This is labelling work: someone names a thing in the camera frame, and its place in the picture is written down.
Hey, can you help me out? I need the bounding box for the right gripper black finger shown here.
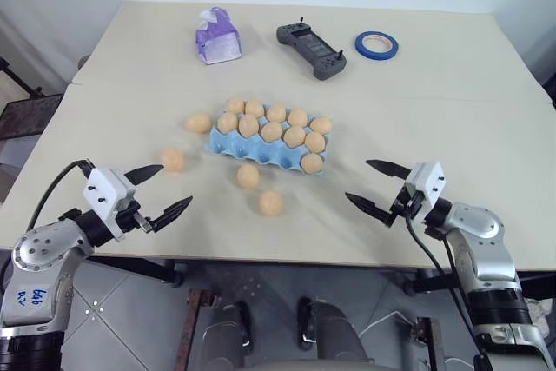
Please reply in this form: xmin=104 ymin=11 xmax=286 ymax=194
xmin=344 ymin=191 xmax=395 ymax=228
xmin=365 ymin=159 xmax=412 ymax=181

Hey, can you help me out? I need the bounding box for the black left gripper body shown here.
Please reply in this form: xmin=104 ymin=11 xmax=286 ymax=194
xmin=116 ymin=196 xmax=154 ymax=234

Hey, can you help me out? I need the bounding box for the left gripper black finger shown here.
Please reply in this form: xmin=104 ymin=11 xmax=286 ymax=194
xmin=123 ymin=164 xmax=166 ymax=187
xmin=149 ymin=195 xmax=194 ymax=234

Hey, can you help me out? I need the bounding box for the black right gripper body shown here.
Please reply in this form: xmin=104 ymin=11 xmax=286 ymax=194
xmin=390 ymin=183 xmax=429 ymax=219

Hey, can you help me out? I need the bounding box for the blue egg tray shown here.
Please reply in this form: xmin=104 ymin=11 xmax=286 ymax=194
xmin=203 ymin=122 xmax=334 ymax=180

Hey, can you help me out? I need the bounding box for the tan egg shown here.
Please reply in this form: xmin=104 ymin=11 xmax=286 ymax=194
xmin=300 ymin=152 xmax=325 ymax=176
xmin=309 ymin=116 xmax=334 ymax=135
xmin=282 ymin=125 xmax=307 ymax=149
xmin=238 ymin=114 xmax=261 ymax=138
xmin=160 ymin=147 xmax=186 ymax=174
xmin=244 ymin=98 xmax=266 ymax=119
xmin=261 ymin=121 xmax=285 ymax=143
xmin=185 ymin=112 xmax=213 ymax=134
xmin=236 ymin=164 xmax=261 ymax=190
xmin=224 ymin=96 xmax=247 ymax=116
xmin=304 ymin=131 xmax=327 ymax=155
xmin=216 ymin=111 xmax=239 ymax=136
xmin=288 ymin=108 xmax=310 ymax=128
xmin=259 ymin=190 xmax=285 ymax=218
xmin=266 ymin=103 xmax=288 ymax=124

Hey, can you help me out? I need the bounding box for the rusty metal bar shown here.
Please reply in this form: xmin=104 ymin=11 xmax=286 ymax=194
xmin=175 ymin=287 xmax=219 ymax=371
xmin=411 ymin=315 xmax=447 ymax=371

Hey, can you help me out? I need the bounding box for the blue tape roll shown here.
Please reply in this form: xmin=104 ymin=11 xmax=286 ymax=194
xmin=354 ymin=30 xmax=401 ymax=61

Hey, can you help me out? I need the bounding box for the dark mesh shelf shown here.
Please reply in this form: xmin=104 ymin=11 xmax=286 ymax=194
xmin=0 ymin=92 xmax=67 ymax=142

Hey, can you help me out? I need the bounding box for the dark grey rounded shape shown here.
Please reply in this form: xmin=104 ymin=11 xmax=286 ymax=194
xmin=202 ymin=300 xmax=255 ymax=371
xmin=296 ymin=295 xmax=375 ymax=371

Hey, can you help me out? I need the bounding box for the grey handheld remote controller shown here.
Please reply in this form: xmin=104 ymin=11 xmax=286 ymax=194
xmin=275 ymin=17 xmax=349 ymax=82

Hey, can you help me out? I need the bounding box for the purple tissue pack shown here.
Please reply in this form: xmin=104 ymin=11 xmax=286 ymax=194
xmin=194 ymin=6 xmax=243 ymax=66

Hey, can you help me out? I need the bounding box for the black metal stand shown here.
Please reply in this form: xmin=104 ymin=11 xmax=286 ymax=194
xmin=0 ymin=56 xmax=44 ymax=99

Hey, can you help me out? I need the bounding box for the white crumpled cloth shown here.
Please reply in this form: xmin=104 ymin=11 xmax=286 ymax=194
xmin=526 ymin=296 xmax=549 ymax=329

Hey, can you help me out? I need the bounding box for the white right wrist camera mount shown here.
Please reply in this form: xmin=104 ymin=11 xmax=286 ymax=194
xmin=404 ymin=162 xmax=447 ymax=216

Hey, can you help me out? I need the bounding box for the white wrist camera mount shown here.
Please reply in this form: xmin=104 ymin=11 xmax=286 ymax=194
xmin=404 ymin=162 xmax=447 ymax=216
xmin=83 ymin=166 xmax=136 ymax=242

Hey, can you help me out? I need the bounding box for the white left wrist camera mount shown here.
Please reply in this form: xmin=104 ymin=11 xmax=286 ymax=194
xmin=83 ymin=166 xmax=136 ymax=242

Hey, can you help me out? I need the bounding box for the black table frame bar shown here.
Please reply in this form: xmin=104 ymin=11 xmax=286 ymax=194
xmin=402 ymin=269 xmax=556 ymax=299
xmin=84 ymin=256 xmax=184 ymax=288

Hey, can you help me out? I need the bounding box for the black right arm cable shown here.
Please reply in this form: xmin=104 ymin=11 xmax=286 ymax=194
xmin=404 ymin=213 xmax=494 ymax=371

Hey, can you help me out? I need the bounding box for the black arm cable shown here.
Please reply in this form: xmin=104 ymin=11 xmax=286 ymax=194
xmin=404 ymin=213 xmax=494 ymax=371
xmin=24 ymin=158 xmax=96 ymax=233

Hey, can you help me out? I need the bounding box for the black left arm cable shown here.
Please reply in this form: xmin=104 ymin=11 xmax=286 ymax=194
xmin=24 ymin=158 xmax=96 ymax=233

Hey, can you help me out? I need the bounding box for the white floor cable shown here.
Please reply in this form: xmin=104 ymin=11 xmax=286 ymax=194
xmin=358 ymin=312 xmax=414 ymax=340

